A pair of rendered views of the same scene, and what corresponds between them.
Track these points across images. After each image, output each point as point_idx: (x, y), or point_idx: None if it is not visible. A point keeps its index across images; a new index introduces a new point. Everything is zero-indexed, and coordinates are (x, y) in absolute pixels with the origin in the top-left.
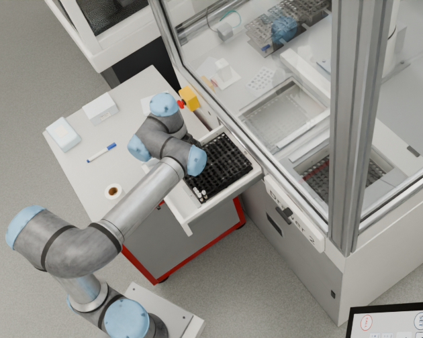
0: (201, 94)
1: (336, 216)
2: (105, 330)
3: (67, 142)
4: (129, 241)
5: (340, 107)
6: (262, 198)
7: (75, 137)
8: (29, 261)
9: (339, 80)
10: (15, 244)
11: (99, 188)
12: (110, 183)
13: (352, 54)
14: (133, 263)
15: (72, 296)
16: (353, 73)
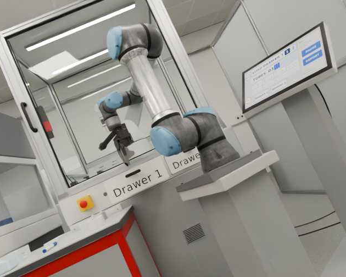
0: (96, 176)
1: (199, 98)
2: (198, 120)
3: (10, 258)
4: (136, 260)
5: (167, 30)
6: (173, 212)
7: (14, 256)
8: (133, 37)
9: (161, 20)
10: (122, 27)
11: (77, 238)
12: (83, 234)
13: (159, 7)
14: None
15: (162, 95)
16: (162, 12)
